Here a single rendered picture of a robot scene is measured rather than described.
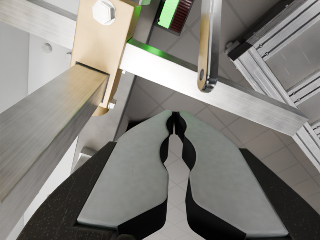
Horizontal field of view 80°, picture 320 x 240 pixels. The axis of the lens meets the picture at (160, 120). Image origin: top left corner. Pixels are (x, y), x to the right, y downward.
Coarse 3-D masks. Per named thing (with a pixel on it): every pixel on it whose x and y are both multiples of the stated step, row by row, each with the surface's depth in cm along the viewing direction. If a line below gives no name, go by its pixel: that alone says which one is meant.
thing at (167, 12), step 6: (168, 0) 29; (174, 0) 29; (168, 6) 30; (174, 6) 30; (162, 12) 30; (168, 12) 30; (162, 18) 30; (168, 18) 30; (162, 24) 31; (168, 24) 31
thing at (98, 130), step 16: (160, 0) 29; (144, 16) 31; (144, 32) 32; (128, 80) 36; (128, 96) 38; (112, 112) 40; (96, 128) 42; (112, 128) 42; (80, 144) 45; (96, 144) 45
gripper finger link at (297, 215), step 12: (252, 156) 8; (252, 168) 8; (264, 168) 8; (264, 180) 7; (276, 180) 7; (276, 192) 7; (288, 192) 7; (276, 204) 6; (288, 204) 6; (300, 204) 6; (288, 216) 6; (300, 216) 6; (312, 216) 6; (288, 228) 6; (300, 228) 6; (312, 228) 6
